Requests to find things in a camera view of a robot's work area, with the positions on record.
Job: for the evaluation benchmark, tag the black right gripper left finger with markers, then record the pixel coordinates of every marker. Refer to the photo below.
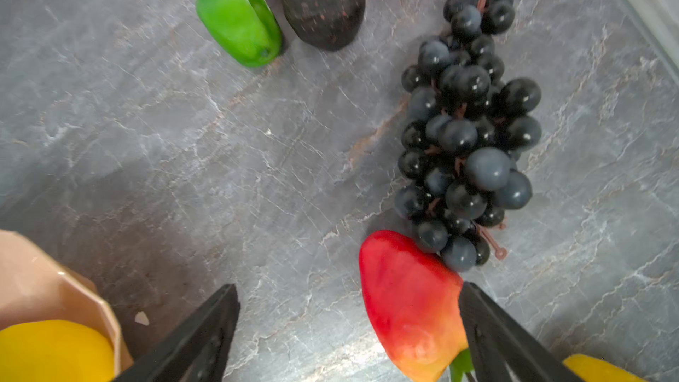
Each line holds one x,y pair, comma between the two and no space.
198,349

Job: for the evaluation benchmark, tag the dark fake grape bunch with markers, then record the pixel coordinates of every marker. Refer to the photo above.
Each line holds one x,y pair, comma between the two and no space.
467,129

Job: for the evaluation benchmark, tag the green fake lime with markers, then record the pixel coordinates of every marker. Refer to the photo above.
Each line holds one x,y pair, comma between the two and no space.
246,29

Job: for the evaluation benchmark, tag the pink scalloped fruit bowl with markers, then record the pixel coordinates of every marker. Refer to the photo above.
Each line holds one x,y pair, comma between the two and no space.
35,287

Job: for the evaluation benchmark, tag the red yellow fake peach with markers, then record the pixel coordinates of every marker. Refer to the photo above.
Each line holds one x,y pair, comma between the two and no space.
412,301

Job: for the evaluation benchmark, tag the yellow fake lemon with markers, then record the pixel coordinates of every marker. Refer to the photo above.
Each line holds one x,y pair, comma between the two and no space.
591,369
55,350

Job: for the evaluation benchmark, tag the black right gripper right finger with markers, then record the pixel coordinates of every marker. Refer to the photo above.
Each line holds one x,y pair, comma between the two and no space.
500,348

